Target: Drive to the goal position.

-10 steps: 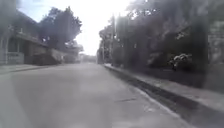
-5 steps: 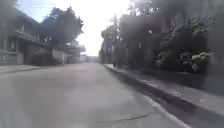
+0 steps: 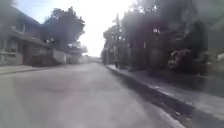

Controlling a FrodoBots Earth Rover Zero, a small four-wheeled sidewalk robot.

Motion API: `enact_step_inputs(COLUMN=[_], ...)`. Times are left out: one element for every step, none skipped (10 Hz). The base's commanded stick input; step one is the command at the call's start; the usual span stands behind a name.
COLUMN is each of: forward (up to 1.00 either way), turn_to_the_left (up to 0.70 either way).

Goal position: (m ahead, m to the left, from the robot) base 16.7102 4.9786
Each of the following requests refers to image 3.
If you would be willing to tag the grey sidewalk strip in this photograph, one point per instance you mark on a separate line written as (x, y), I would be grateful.
(13, 69)

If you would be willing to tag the raised grey concrete sidewalk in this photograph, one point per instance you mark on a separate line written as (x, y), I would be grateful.
(200, 99)

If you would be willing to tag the thin utility pole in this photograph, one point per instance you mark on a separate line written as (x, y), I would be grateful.
(117, 40)

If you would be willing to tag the large dark tree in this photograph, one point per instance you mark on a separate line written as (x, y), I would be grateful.
(63, 28)

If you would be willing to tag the grey asphalt road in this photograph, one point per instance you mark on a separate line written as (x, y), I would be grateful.
(83, 100)

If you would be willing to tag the low pale building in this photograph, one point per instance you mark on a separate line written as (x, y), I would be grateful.
(76, 55)

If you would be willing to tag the grey two-storey building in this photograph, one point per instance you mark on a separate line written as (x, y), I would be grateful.
(20, 36)

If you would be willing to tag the pale low wall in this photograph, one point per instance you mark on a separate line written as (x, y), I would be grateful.
(55, 56)

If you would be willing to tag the row of dark trees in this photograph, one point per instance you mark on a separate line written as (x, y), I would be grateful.
(150, 36)

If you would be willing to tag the dark concrete kerb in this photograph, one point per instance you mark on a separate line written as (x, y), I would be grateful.
(173, 106)

